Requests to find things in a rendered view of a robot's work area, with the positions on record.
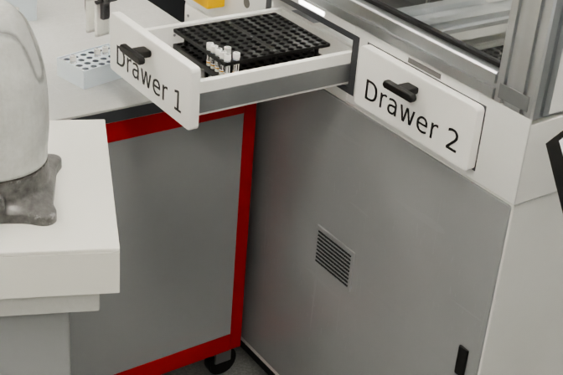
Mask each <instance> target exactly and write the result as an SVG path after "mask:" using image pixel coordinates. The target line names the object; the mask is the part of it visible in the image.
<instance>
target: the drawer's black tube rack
mask: <svg viewBox="0 0 563 375"><path fill-rule="evenodd" d="M183 28H185V30H188V31H189V32H190V33H192V34H193V35H195V36H196V37H198V38H199V39H201V40H203V41H204V42H205V43H206V44H207V42H213V43H214V44H216V45H218V48H222V50H224V48H225V46H230V47H231V60H233V53H234V52H235V51H237V52H240V60H238V61H236V60H233V61H234V64H239V71H242V70H247V69H254V68H260V67H264V66H268V65H273V64H280V63H286V62H290V61H294V60H299V59H306V58H311V57H316V56H320V55H322V54H320V53H319V52H318V50H319V49H322V48H327V47H330V43H329V42H327V41H325V40H323V39H321V38H319V37H318V36H317V35H315V34H313V33H311V32H309V31H307V30H306V29H305V28H302V27H300V26H298V25H297V24H295V23H293V22H292V21H290V20H288V19H286V18H284V17H283V16H281V15H280V14H278V13H267V14H261V15H256V16H250V17H245V18H236V19H230V20H225V21H219V22H214V23H205V24H199V25H194V26H188V27H183ZM173 49H175V50H176V51H178V52H179V53H180V54H181V55H183V56H184V57H186V58H187V59H189V60H190V61H192V62H193V63H195V64H196V65H198V66H199V67H200V68H201V69H202V70H203V71H204V78H208V77H209V74H210V75H211V76H216V75H220V74H219V72H215V71H214V69H211V68H210V66H207V65H206V55H207V54H205V53H204V52H202V51H201V50H199V49H198V48H196V47H195V46H193V45H192V44H191V43H189V42H188V41H186V40H184V41H183V42H182V43H177V44H173Z"/></svg>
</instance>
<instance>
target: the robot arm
mask: <svg viewBox="0 0 563 375"><path fill-rule="evenodd" d="M115 1H117V0H85V23H86V32H87V33H92V32H95V36H96V37H100V36H104V35H107V34H109V18H110V3H111V2H115ZM48 140H49V95H48V85H47V77H46V71H45V66H44V60H43V56H42V53H41V50H40V47H39V43H38V41H37V39H36V37H35V35H34V31H33V30H32V28H31V26H30V24H29V23H28V20H27V19H26V18H25V17H24V15H23V14H22V13H21V12H19V11H18V10H17V9H16V8H15V7H14V6H13V5H12V4H11V3H9V2H7V1H4V0H0V224H5V223H24V224H32V225H37V226H50V225H52V224H54V223H55V222H56V221H57V211H56V208H55V206H54V190H55V182H56V175H57V173H58V172H59V170H60V169H61V168H62V159H61V157H60V156H58V155H56V154H50V153H48Z"/></svg>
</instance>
